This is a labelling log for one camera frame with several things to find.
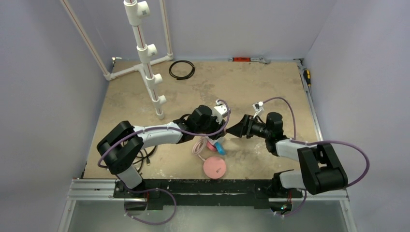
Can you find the blue plug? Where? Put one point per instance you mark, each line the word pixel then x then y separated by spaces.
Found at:
pixel 219 148

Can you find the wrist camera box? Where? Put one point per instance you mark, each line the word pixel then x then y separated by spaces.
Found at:
pixel 258 106
pixel 220 111

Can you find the pink plug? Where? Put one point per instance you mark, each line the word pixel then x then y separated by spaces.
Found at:
pixel 211 147

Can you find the yellow black screwdriver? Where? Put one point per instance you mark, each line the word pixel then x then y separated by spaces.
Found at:
pixel 307 77

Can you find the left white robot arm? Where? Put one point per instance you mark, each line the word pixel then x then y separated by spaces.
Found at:
pixel 121 145

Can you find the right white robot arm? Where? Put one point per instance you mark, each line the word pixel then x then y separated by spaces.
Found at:
pixel 320 169

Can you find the white PVC pipe frame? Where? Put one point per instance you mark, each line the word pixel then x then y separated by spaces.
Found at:
pixel 135 12

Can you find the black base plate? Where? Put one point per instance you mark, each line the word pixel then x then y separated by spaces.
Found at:
pixel 158 193

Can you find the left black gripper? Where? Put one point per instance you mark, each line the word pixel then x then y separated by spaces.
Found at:
pixel 217 126

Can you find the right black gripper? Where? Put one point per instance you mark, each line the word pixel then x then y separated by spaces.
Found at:
pixel 249 126

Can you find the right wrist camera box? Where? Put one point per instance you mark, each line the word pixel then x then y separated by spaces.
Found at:
pixel 258 106

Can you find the red adjustable wrench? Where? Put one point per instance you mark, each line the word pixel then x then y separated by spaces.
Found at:
pixel 249 59

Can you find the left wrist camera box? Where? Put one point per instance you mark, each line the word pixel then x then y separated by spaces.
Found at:
pixel 220 111

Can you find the aluminium frame rail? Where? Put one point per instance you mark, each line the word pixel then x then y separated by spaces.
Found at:
pixel 92 190

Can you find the pink round puck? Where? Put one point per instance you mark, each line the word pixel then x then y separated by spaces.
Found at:
pixel 214 167

